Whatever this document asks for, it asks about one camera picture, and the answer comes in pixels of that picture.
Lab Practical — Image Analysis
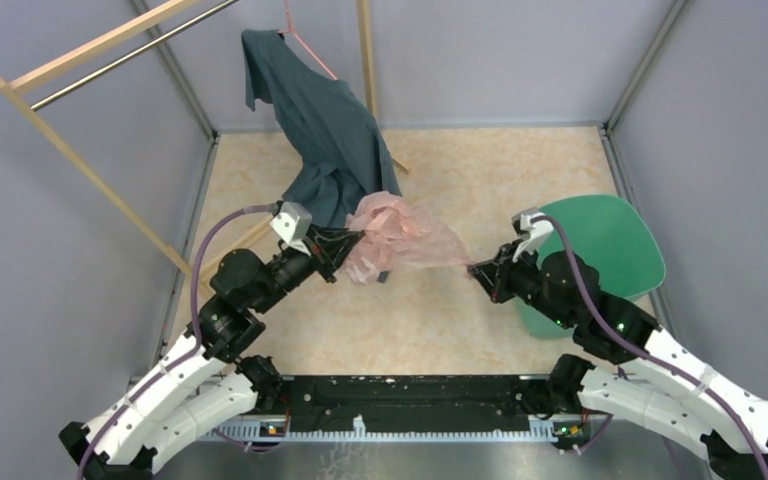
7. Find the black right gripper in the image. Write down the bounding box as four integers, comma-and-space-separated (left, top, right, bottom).
468, 238, 574, 329

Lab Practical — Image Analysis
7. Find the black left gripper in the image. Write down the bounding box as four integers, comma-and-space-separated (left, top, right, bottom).
253, 222, 366, 313

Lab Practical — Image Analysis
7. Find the pink plastic trash bag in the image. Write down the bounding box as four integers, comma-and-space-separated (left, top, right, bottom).
342, 191, 471, 285

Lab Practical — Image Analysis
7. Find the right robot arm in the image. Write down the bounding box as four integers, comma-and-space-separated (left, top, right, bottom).
468, 242, 768, 479

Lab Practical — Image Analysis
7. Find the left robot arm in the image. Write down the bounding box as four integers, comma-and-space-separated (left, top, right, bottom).
59, 225, 364, 479

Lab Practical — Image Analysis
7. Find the green plastic trash bin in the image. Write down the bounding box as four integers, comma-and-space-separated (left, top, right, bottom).
511, 194, 666, 340

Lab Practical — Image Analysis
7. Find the dark teal shirt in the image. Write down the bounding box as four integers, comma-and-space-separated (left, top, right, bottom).
241, 29, 401, 227

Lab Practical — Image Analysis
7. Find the pink clothes hanger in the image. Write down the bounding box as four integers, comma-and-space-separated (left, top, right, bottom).
278, 0, 339, 81

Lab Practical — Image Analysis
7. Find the wooden clothes rack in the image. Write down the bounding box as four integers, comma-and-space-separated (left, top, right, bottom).
0, 0, 412, 283

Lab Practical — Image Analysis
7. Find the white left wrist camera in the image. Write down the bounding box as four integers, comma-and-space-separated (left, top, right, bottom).
270, 202, 312, 257

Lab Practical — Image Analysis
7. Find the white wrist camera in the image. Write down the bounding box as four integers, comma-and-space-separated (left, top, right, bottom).
270, 202, 312, 257
511, 207, 554, 262

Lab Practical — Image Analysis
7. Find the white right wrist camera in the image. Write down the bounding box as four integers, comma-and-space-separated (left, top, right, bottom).
511, 207, 554, 262

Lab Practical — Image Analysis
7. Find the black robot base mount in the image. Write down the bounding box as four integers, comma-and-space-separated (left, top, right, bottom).
221, 374, 614, 435

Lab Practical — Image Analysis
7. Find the grey slotted cable duct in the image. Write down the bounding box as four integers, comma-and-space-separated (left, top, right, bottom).
199, 416, 558, 444

